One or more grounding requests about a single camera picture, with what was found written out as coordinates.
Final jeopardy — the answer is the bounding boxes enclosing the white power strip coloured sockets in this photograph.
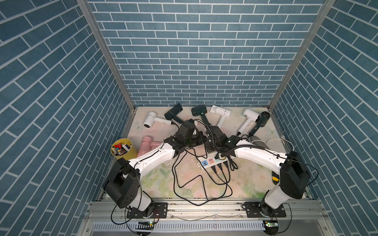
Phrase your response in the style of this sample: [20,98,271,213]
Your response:
[198,155,229,169]

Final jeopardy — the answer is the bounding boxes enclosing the black power cord with plug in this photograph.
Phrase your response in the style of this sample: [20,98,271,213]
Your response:
[171,147,237,207]

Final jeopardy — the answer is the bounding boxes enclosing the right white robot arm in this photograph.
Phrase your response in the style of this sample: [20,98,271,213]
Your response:
[206,126,310,217]

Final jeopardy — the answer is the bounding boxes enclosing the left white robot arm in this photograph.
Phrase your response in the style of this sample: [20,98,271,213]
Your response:
[103,119,205,217]

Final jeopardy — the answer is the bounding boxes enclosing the dark green dryer centre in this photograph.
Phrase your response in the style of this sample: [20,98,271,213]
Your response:
[192,104,211,129]

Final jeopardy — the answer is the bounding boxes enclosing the white folding hair dryer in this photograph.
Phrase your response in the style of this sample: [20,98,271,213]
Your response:
[210,105,231,128]

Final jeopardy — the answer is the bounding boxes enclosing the dark green dryer angled nozzle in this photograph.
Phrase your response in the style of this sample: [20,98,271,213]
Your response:
[164,103,184,124]

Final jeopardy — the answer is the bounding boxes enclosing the white glossy hair dryer right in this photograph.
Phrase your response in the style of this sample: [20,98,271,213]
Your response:
[237,109,259,136]

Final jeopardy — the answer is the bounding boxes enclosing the pink hair dryer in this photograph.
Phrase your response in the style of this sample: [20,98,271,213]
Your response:
[137,136,162,157]

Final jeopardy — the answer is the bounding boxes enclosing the white hair dryer far left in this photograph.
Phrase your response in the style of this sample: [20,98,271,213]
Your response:
[143,112,173,128]

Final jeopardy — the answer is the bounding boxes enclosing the dark green dryer right corner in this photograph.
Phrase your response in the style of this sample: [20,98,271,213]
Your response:
[249,111,271,137]

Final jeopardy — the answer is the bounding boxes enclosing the yellow black utility knife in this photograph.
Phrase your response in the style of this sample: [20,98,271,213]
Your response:
[272,173,280,185]

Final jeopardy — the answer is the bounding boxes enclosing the yellow cup of pens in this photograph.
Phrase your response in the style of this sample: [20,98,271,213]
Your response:
[110,138,137,160]

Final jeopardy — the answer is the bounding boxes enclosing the white wall cable connector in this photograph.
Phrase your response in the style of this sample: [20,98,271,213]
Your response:
[266,135,294,151]

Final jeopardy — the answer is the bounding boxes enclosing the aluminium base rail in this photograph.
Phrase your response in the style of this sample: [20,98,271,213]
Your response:
[78,199,336,236]

